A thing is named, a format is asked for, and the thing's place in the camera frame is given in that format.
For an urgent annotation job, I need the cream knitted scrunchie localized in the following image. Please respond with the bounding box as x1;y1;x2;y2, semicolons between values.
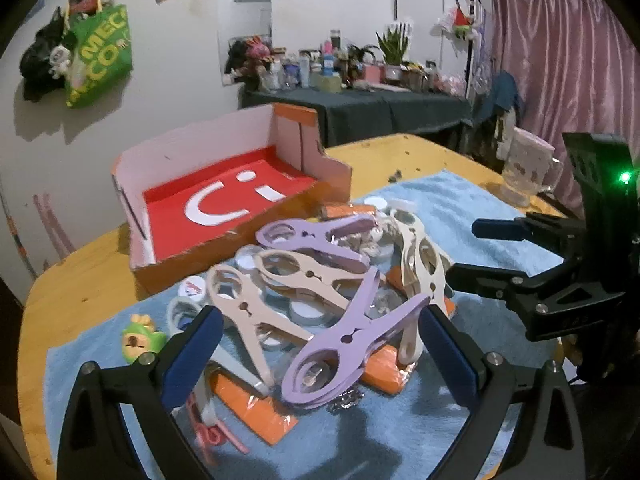
350;227;397;257

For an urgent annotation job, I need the green shopping bag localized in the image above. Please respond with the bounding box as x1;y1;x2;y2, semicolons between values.
65;4;135;109

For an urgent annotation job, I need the glass mug with pink print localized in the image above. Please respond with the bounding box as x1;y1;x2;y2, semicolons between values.
500;127;557;208

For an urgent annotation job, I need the pink curtain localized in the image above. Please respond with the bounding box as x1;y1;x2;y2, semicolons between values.
487;0;640;211

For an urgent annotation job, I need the dark blue cloth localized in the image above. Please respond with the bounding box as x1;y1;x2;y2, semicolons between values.
492;71;521;126

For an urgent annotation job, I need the potted green plant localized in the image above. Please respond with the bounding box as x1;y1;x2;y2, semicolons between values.
376;22;416;81

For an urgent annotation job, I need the small pink plastic clip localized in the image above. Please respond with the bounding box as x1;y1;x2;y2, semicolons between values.
186;392;249;467

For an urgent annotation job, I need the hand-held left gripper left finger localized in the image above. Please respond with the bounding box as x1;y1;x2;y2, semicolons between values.
57;305;224;480

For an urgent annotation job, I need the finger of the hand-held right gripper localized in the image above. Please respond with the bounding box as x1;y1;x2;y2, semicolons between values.
445;255;587;312
472;212;587;261

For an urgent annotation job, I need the side table with dark cloth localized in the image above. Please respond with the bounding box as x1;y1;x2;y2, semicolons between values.
240;85;473;148

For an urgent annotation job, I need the blue towel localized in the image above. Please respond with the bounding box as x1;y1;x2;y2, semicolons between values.
44;170;566;480

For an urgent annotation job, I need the wall mirror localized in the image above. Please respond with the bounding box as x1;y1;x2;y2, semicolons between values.
217;0;273;86

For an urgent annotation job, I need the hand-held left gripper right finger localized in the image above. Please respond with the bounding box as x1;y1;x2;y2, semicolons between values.
419;304;586;480

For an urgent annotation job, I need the green bear toy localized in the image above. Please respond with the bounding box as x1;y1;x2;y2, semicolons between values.
122;314;167;364

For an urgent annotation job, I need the black bag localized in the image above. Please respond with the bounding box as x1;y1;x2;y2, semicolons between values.
19;7;72;103

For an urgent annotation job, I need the purple plastic clothes clip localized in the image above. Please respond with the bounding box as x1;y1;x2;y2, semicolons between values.
281;267;432;408
256;216;377;275

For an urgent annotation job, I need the silver metal chain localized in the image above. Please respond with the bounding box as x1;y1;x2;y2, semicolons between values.
327;390;364;414

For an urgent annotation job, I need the orange cardboard box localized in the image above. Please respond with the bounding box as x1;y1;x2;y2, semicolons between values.
111;102;353;295

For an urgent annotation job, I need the grey-blue plastic clothes clip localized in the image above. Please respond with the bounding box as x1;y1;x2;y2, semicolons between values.
190;347;264;428

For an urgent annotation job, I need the cream plastic clothes clip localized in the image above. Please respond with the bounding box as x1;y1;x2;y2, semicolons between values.
390;210;453;364

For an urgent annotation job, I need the pink plastic hanger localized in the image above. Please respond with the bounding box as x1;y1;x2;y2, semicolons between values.
32;192;76;261

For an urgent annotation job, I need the pink plush toy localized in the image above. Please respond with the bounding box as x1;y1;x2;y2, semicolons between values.
245;37;273;62

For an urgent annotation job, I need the beige plastic clothes clip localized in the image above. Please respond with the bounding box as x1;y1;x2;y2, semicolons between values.
206;265;313;387
254;249;352;312

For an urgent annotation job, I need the group of plain white caps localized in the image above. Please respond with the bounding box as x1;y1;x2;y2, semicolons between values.
235;197;421;352

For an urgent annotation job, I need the hanging plush toy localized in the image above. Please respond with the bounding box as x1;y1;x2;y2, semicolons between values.
439;2;478;41

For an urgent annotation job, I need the striped stick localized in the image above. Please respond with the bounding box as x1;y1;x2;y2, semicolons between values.
0;180;38;281

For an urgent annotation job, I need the white cabinet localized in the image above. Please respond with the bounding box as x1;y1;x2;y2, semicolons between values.
395;0;473;98

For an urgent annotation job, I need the white cap with red print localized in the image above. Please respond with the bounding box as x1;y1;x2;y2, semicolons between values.
179;276;207;301

